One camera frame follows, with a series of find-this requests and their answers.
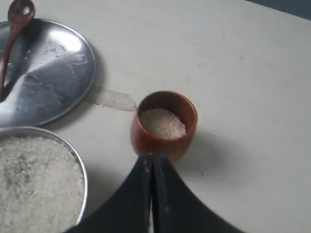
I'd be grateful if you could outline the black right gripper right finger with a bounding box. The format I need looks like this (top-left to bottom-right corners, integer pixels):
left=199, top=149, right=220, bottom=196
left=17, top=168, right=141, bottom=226
left=152, top=153, right=241, bottom=233

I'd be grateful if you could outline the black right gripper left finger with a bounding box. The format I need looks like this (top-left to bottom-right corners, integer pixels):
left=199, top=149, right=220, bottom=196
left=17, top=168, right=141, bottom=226
left=67, top=155, right=153, bottom=233

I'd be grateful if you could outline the dark wooden spoon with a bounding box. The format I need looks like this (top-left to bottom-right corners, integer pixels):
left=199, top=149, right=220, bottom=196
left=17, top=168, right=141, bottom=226
left=0, top=0, right=35, bottom=101

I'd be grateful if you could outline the brown wooden cup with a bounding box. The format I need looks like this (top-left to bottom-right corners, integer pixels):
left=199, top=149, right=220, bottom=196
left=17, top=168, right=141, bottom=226
left=130, top=91, right=198, bottom=162

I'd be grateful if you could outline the steel bowl of rice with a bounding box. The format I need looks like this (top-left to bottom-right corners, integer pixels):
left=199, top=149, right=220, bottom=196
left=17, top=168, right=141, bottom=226
left=0, top=127, right=88, bottom=233

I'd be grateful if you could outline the clear tape patch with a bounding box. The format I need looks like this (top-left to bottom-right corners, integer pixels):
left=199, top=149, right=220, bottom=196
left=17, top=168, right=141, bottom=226
left=94, top=88, right=137, bottom=112

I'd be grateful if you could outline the round steel plate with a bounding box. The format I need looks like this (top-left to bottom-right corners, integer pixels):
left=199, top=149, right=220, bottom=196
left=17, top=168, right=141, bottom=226
left=0, top=18, right=97, bottom=127

